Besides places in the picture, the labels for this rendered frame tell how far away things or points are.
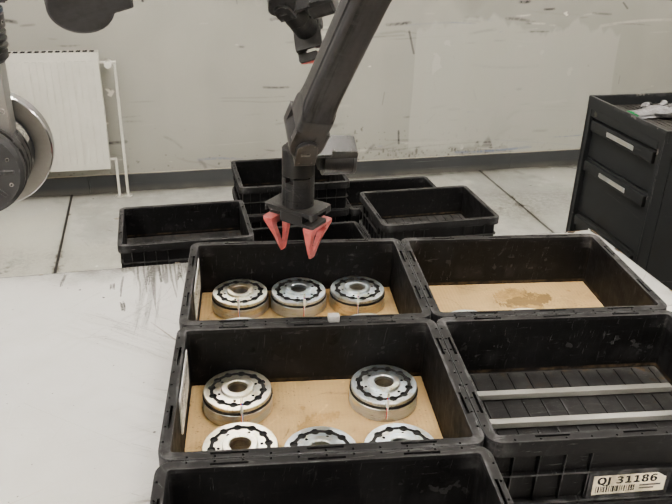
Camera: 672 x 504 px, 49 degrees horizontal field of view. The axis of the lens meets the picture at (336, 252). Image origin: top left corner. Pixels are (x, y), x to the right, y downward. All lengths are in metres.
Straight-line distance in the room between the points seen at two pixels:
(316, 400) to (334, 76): 0.49
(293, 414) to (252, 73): 3.17
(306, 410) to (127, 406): 0.39
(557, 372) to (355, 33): 0.64
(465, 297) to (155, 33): 2.91
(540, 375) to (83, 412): 0.79
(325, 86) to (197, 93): 3.05
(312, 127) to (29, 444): 0.70
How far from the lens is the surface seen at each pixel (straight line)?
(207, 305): 1.41
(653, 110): 2.80
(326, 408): 1.14
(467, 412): 1.02
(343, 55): 1.07
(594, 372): 1.31
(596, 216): 2.86
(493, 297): 1.48
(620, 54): 4.94
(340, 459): 0.91
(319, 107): 1.14
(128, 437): 1.33
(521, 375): 1.27
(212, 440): 1.05
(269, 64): 4.15
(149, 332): 1.59
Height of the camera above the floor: 1.53
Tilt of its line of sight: 26 degrees down
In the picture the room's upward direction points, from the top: 2 degrees clockwise
